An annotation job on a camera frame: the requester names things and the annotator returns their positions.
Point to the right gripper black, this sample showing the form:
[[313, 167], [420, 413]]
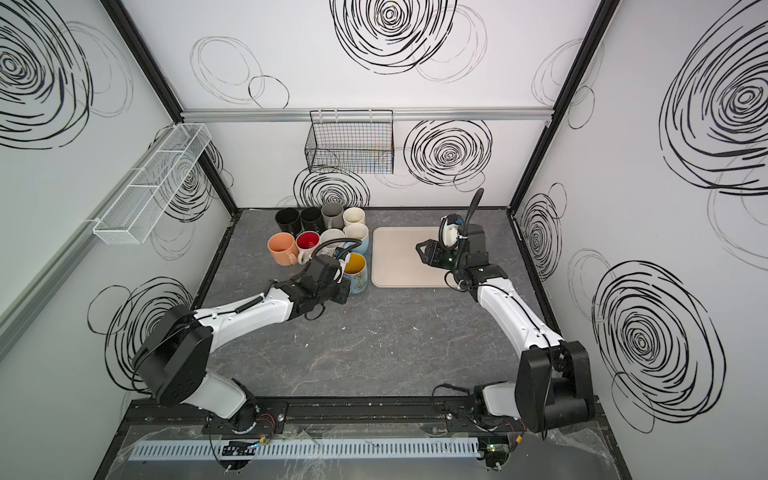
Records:
[[429, 253]]

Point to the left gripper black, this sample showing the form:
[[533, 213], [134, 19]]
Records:
[[335, 276]]

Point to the blue butterfly mug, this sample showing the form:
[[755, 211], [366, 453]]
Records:
[[356, 272]]

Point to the cream white mug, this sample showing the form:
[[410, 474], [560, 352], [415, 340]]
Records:
[[306, 243]]

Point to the beige tan mug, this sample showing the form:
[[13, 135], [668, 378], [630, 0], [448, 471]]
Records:
[[330, 240]]

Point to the orange cream mug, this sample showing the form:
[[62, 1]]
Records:
[[283, 249]]

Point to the light blue mug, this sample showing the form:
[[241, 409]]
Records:
[[359, 231]]

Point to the grey mug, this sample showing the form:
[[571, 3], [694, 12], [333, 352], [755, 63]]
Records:
[[332, 213]]

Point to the white black mug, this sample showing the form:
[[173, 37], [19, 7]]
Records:
[[289, 221]]

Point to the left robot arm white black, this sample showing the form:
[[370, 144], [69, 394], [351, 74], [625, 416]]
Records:
[[172, 361]]

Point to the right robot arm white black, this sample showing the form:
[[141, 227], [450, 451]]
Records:
[[553, 386]]

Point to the beige plastic tray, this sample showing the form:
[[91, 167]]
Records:
[[395, 262]]

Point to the aluminium wall rail back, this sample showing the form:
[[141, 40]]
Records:
[[368, 114]]

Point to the aluminium wall rail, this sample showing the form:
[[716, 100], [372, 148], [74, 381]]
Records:
[[17, 318], [368, 114]]

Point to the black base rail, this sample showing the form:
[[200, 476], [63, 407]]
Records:
[[277, 415]]

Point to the white slotted cable duct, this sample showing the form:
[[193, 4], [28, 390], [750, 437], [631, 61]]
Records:
[[304, 449]]

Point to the white wire shelf basket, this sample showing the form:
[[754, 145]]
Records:
[[167, 183]]

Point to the black corner frame post right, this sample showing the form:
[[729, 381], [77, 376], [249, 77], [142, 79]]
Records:
[[583, 59]]

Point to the black corner frame post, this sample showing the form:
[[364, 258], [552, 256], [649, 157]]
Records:
[[131, 36], [583, 59]]

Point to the aluminium wall rail left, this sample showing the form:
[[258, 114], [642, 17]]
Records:
[[17, 318]]

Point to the black corner frame post left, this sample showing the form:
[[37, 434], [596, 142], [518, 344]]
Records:
[[131, 36]]

